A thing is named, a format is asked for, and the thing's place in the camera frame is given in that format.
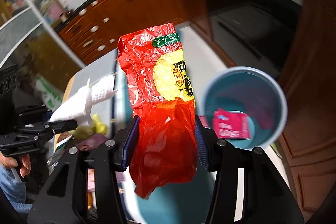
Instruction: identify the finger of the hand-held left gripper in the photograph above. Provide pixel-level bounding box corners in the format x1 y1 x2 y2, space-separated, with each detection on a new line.
31 106 53 123
43 119 78 136

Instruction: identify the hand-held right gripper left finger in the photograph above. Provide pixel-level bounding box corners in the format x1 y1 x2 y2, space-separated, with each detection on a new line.
27 116 141 224

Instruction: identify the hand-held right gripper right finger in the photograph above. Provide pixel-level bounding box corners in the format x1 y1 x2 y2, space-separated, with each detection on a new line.
194 114 305 224

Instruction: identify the white paper towel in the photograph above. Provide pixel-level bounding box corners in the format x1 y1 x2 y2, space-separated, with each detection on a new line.
49 74 118 128

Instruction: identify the red snack wrapper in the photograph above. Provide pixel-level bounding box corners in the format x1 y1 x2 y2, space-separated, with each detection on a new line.
117 22 198 199

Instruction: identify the blue plastic bin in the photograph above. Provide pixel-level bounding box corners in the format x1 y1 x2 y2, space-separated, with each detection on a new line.
201 67 288 149

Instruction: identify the person's left hand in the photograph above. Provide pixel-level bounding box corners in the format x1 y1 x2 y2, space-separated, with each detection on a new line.
0 154 32 178

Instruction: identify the white and green plastic bag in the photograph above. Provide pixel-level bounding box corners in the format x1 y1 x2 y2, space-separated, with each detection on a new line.
37 76 64 111

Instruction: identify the pink packet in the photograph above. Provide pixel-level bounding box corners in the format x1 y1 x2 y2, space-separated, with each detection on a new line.
212 108 250 140

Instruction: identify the blue denim clothing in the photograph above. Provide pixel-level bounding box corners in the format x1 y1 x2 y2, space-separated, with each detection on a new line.
0 169 32 214

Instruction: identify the starred white and teal tablecloth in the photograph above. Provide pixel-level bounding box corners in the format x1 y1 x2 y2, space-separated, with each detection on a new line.
54 48 286 224

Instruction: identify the glass sliding door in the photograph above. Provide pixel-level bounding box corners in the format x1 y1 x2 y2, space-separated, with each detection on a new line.
0 0 87 114

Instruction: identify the wooden drawer cabinet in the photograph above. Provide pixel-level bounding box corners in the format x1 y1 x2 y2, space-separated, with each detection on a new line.
58 0 210 64

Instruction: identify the brown wooden door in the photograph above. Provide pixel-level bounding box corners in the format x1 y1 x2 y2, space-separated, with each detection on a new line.
276 0 336 214

